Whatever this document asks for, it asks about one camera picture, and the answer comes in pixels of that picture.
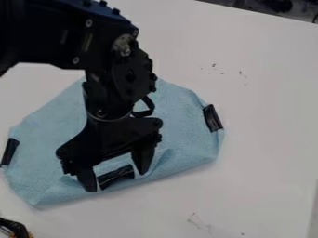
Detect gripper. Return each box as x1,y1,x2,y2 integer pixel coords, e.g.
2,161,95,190
54,112,165,193

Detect light blue cloth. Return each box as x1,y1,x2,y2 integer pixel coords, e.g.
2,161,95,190
0,76,227,208

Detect black clamp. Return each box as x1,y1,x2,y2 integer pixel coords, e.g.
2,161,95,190
0,217,32,238

